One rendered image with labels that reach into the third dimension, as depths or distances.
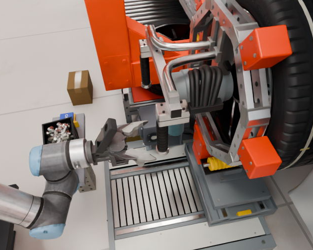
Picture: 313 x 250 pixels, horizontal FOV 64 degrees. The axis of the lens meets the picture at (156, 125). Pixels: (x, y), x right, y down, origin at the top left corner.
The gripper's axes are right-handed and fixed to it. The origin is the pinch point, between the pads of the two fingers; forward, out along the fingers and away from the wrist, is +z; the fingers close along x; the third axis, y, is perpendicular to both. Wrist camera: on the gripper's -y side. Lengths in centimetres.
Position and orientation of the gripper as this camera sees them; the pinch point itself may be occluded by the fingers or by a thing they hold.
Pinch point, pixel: (152, 137)
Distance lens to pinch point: 78.2
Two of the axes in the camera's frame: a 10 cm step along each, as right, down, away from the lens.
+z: 9.8, -1.6, 1.0
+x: 1.9, 7.5, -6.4
